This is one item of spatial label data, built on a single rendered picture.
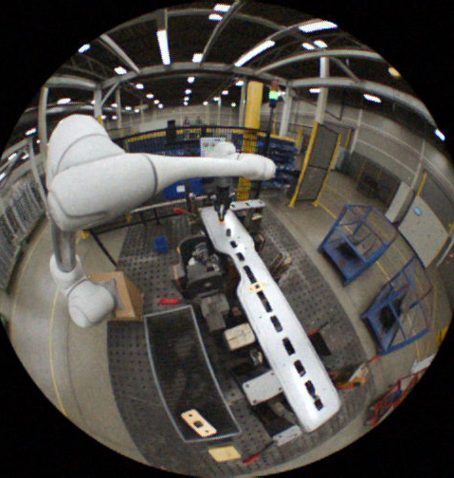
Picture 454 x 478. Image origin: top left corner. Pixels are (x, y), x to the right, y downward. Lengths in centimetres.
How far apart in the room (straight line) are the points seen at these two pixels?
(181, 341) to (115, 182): 35
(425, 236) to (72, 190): 825
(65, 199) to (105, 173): 7
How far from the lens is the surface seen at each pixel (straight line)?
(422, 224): 801
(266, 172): 61
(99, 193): 22
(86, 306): 70
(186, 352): 38
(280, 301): 62
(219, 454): 49
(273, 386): 46
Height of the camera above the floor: 153
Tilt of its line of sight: 45 degrees down
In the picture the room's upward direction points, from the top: 4 degrees clockwise
